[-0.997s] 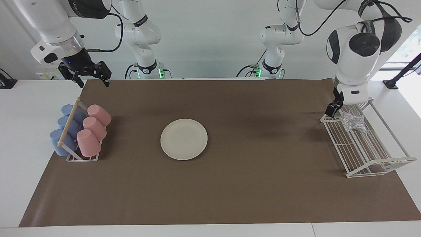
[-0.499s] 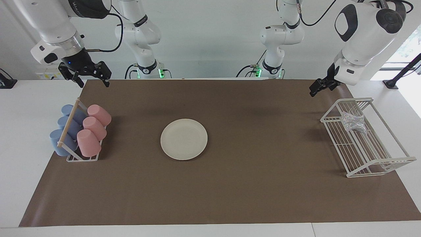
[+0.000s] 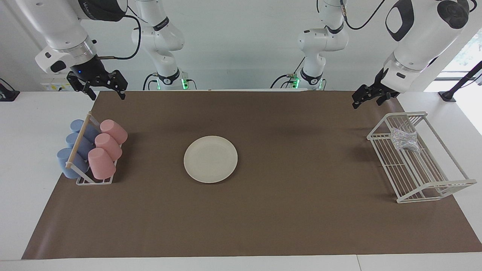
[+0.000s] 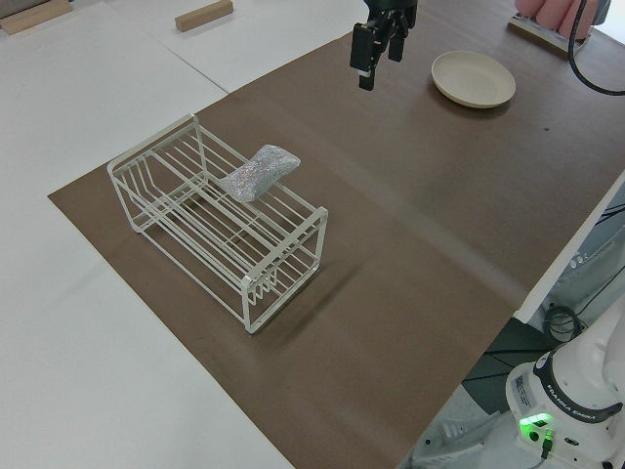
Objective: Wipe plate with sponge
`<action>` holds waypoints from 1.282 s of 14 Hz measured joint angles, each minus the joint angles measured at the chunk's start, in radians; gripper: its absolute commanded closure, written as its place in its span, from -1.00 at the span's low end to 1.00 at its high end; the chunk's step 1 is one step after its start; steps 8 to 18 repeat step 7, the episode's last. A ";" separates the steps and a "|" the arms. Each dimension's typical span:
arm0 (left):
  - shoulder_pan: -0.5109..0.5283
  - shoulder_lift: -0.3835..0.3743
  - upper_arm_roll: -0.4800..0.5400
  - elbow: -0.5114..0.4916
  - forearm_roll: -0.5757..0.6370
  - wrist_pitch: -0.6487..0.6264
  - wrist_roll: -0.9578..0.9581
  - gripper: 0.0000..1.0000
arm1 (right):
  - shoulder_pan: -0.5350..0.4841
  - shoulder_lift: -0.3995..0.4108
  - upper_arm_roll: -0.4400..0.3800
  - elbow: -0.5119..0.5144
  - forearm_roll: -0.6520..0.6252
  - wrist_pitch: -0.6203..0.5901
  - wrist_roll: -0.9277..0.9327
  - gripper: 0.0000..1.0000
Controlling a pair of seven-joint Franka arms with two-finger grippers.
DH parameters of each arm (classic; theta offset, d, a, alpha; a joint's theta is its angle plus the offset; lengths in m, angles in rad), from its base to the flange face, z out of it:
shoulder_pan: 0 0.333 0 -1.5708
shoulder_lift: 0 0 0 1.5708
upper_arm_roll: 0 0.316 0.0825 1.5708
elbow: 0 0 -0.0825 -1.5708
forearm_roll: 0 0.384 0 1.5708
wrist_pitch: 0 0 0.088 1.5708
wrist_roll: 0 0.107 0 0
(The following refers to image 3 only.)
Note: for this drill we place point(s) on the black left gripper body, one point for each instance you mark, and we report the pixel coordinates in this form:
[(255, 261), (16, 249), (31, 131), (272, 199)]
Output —
[(380, 87)]

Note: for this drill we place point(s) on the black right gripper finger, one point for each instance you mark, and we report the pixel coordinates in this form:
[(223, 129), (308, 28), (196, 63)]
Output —
[(119, 81), (79, 83)]

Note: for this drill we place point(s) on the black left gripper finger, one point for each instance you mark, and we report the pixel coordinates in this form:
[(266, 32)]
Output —
[(362, 95), (383, 99)]

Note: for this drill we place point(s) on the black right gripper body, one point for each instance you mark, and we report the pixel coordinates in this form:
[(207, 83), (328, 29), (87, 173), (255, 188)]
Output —
[(92, 71)]

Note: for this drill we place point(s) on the silver glitter sponge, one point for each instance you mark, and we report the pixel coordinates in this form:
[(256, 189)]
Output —
[(404, 139)]

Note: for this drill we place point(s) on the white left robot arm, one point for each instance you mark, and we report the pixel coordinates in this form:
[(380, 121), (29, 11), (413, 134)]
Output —
[(421, 37)]

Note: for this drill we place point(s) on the cream round plate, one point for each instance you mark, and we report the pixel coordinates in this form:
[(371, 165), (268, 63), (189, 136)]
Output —
[(211, 160)]

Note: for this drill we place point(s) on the blue plastic cup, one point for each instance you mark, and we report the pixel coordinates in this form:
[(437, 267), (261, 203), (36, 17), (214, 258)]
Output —
[(67, 162), (75, 141), (77, 125)]

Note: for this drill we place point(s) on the pink plastic cup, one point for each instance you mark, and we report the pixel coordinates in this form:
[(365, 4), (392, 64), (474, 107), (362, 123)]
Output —
[(101, 163), (108, 146), (113, 130)]

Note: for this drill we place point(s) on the wooden cup rack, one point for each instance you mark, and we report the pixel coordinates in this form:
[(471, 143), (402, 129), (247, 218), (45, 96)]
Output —
[(79, 138)]

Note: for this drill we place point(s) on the brown paper table mat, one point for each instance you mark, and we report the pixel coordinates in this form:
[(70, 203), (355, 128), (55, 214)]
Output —
[(301, 207)]

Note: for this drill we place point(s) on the white wall socket box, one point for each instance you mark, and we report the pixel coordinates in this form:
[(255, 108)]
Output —
[(58, 84)]

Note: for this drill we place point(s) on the black table clamp mount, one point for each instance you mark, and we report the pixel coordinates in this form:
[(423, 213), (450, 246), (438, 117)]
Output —
[(7, 94)]

